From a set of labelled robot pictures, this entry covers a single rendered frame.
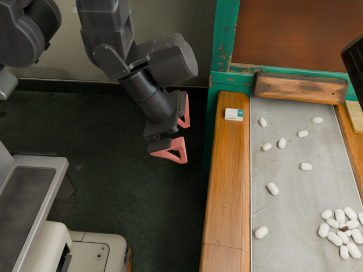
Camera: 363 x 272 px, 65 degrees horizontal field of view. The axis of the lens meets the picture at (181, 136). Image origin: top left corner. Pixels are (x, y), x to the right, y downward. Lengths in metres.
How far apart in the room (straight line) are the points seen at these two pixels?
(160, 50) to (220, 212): 0.47
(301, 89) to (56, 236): 0.85
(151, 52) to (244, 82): 0.67
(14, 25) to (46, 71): 1.94
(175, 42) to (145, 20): 1.48
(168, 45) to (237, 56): 0.61
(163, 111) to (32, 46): 0.22
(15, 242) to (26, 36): 0.29
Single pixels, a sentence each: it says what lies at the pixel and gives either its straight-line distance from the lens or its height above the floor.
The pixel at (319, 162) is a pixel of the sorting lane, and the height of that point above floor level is 0.74.
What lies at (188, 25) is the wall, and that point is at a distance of 1.88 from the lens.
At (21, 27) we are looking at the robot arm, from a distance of 0.45.
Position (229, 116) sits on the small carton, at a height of 0.78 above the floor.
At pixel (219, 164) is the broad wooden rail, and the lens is 0.84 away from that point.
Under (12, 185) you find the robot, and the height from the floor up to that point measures 1.04.
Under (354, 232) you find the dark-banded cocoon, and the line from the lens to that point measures 0.86.
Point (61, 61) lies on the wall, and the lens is 2.27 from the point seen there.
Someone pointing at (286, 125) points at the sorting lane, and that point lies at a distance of 1.04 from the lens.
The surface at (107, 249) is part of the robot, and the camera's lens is 1.27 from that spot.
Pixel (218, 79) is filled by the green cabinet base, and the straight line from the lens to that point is 1.06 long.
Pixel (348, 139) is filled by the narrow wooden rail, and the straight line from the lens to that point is 1.04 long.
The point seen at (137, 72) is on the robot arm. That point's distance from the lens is 0.45.
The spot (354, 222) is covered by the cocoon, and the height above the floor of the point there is 0.76.
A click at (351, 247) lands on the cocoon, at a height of 0.76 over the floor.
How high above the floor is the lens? 1.44
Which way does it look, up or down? 48 degrees down
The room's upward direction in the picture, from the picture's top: straight up
